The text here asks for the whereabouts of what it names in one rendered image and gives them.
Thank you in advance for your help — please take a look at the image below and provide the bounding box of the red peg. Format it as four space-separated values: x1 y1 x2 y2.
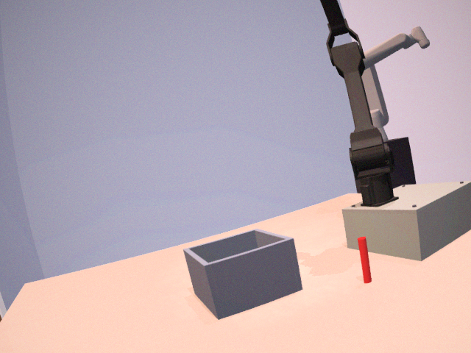
358 237 372 284

